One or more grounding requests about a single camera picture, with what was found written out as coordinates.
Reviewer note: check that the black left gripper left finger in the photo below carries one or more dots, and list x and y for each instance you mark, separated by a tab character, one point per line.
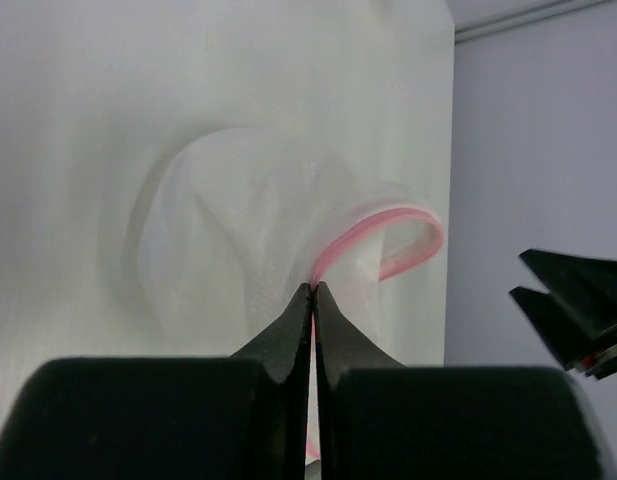
238	417

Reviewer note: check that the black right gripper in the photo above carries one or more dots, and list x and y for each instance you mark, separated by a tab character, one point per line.
588	288

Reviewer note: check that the white mesh laundry bag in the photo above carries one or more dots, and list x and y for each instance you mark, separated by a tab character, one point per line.
242	217

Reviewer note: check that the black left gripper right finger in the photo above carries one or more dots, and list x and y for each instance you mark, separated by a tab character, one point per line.
380	419

